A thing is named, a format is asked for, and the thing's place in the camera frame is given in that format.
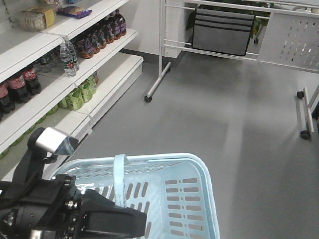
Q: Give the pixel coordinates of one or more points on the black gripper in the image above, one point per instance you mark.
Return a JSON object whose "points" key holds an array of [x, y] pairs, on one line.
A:
{"points": [[46, 209]]}

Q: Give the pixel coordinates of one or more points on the light blue plastic basket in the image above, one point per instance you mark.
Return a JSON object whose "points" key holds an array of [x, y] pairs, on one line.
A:
{"points": [[174, 190]]}

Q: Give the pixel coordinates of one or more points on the black cola bottle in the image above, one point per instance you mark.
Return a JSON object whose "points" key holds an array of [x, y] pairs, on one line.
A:
{"points": [[6, 103], [31, 80], [17, 88]]}

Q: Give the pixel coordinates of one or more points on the white metal shelf unit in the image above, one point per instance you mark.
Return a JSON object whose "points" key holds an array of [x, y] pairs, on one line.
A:
{"points": [[117, 71]]}

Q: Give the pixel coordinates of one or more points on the clear water bottle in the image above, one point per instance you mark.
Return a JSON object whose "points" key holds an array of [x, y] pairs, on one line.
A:
{"points": [[72, 50], [67, 60]]}

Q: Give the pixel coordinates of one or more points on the purple snack bag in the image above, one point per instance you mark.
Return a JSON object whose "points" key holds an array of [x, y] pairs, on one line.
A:
{"points": [[74, 12]]}

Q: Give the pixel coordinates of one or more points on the cookie box yellow label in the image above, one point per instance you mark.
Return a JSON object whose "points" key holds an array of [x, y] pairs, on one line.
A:
{"points": [[38, 18]]}

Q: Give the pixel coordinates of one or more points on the grey fabric organizer bag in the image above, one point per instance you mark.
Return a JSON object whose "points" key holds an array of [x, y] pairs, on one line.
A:
{"points": [[222, 32]]}

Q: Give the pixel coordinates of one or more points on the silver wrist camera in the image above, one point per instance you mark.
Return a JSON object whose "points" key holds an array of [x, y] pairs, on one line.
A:
{"points": [[52, 140]]}

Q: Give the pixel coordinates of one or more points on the white metal rack frame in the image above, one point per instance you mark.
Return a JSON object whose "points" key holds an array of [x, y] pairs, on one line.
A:
{"points": [[276, 32]]}

